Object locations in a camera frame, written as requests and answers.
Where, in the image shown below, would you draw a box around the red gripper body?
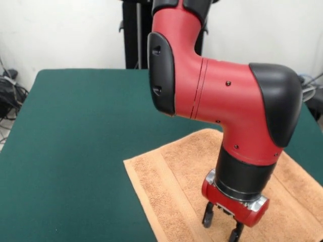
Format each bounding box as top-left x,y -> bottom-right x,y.
201,169 -> 270,227

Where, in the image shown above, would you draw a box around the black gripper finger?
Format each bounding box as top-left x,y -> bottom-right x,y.
228,219 -> 245,242
201,201 -> 215,228

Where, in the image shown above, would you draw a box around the tan terry towel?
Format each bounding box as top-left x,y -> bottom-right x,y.
123,128 -> 323,242

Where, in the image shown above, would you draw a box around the dark green table cloth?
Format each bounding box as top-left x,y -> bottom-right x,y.
0,68 -> 323,242

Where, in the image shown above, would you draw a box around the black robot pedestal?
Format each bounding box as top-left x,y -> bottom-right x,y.
117,0 -> 210,70

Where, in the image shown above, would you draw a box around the tangled black cables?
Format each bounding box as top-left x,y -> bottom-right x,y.
0,68 -> 30,122

